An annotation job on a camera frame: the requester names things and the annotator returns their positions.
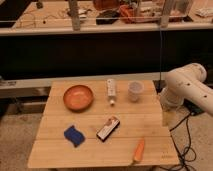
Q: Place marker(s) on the white ceramic cup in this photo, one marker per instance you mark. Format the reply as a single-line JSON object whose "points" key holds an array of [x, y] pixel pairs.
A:
{"points": [[135, 89]]}

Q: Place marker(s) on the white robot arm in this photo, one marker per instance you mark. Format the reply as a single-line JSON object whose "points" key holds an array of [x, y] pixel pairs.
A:
{"points": [[187, 82]]}

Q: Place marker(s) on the orange ceramic bowl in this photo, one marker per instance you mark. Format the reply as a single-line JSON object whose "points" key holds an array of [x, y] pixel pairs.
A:
{"points": [[78, 97]]}

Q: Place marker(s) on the white plastic bottle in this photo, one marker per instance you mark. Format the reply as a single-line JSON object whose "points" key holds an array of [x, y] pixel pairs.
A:
{"points": [[111, 91]]}

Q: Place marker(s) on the blue sponge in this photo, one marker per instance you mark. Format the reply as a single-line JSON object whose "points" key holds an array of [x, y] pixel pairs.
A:
{"points": [[74, 136]]}

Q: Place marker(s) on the black object on bench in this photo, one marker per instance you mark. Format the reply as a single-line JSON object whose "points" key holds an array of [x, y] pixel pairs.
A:
{"points": [[107, 17]]}

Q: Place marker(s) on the orange carrot toy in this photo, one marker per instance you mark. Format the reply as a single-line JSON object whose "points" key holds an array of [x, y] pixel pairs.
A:
{"points": [[137, 157]]}

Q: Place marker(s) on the orange object on bench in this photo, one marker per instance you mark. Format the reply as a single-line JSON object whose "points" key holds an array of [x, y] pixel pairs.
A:
{"points": [[128, 14]]}

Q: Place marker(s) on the black power adapter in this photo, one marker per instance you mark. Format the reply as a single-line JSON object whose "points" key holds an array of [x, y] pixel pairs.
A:
{"points": [[194, 109]]}

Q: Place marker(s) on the grey metal post left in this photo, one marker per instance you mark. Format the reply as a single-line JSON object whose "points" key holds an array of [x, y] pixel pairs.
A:
{"points": [[74, 14]]}

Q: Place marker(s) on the grey metal post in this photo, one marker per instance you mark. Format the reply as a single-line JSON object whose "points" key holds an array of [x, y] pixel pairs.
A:
{"points": [[74, 14], [168, 4]]}

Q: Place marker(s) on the grey metal post right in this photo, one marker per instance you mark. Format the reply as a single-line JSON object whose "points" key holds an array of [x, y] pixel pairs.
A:
{"points": [[168, 4]]}

